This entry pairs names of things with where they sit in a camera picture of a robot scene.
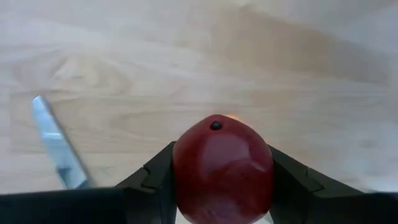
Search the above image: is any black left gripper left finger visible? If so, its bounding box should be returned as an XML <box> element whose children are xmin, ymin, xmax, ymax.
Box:
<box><xmin>114</xmin><ymin>141</ymin><xmax>178</xmax><ymax>224</ymax></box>

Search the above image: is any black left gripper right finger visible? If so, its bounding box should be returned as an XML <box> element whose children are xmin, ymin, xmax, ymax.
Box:
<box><xmin>268</xmin><ymin>144</ymin><xmax>364</xmax><ymax>224</ymax></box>

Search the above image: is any dark red round fruit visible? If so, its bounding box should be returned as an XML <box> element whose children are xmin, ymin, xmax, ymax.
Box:
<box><xmin>172</xmin><ymin>114</ymin><xmax>275</xmax><ymax>224</ymax></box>

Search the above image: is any green perforated metal shelf riser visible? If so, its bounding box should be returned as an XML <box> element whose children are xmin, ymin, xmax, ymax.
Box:
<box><xmin>30</xmin><ymin>95</ymin><xmax>94</xmax><ymax>190</ymax></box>

